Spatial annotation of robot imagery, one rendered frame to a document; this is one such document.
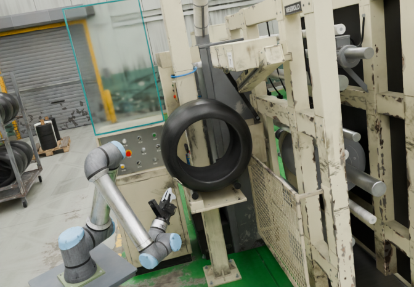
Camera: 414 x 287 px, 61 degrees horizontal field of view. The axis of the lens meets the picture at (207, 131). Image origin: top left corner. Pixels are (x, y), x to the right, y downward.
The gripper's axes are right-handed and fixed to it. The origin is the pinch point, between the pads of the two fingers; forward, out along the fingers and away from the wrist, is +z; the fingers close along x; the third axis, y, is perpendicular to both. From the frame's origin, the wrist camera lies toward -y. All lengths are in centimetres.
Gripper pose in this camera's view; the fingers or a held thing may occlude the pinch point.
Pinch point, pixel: (169, 189)
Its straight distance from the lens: 214.5
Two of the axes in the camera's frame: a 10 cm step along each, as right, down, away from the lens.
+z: 2.6, -7.9, 5.5
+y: 7.2, 5.4, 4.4
